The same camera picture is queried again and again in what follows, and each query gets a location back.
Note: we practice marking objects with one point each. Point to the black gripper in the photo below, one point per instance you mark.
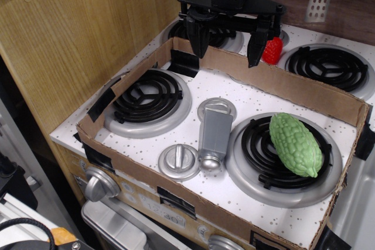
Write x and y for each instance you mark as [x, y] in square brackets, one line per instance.
[199, 15]

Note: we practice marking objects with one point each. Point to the back left black burner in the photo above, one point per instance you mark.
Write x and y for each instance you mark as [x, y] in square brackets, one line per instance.
[217, 37]

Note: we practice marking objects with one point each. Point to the black burner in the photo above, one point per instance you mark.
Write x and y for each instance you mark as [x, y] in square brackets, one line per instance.
[331, 65]
[259, 152]
[217, 37]
[151, 97]

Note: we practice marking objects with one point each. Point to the red strawberry toy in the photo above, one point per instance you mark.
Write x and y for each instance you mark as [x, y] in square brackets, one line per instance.
[272, 51]

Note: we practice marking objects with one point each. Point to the silver back stovetop knob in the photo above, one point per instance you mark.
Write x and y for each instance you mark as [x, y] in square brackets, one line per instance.
[284, 37]

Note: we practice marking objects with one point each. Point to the silver stovetop knob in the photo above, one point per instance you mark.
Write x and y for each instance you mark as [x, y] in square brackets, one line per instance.
[218, 104]
[179, 162]
[284, 37]

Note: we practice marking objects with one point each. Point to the silver centre stovetop knob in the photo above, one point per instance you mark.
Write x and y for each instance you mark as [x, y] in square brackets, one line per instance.
[218, 104]

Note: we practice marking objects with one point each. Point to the hanging silver grater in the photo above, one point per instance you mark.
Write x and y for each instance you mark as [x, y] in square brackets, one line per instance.
[316, 11]

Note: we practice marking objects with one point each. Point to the front left black burner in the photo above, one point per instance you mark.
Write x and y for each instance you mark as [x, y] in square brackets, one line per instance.
[151, 97]

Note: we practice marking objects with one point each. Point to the back right black burner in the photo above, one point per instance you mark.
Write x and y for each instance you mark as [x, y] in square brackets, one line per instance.
[331, 65]

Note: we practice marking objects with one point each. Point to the front right black burner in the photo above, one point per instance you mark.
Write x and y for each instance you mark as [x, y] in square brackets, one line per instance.
[259, 152]

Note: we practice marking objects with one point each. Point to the green bitter melon toy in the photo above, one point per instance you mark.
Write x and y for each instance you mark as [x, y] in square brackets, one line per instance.
[296, 146]

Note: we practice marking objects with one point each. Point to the silver front stovetop knob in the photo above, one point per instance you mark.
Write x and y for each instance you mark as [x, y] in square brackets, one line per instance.
[179, 162]

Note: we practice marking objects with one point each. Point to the oven clock display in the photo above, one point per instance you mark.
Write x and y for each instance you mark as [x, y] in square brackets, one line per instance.
[156, 207]

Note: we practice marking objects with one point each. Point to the silver oven dial left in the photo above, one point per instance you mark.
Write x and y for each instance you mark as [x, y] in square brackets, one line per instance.
[100, 185]

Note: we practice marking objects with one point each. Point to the silver oven dial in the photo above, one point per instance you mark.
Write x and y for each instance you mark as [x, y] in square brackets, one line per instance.
[217, 242]
[100, 185]

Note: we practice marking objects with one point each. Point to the silver oven dial right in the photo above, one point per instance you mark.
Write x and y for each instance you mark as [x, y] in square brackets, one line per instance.
[217, 242]

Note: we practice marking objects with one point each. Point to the cardboard barrier frame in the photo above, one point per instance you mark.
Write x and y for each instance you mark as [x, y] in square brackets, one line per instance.
[226, 155]

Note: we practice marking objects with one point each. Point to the silver oven door handle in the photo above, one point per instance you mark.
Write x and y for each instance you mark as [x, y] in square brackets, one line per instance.
[125, 228]

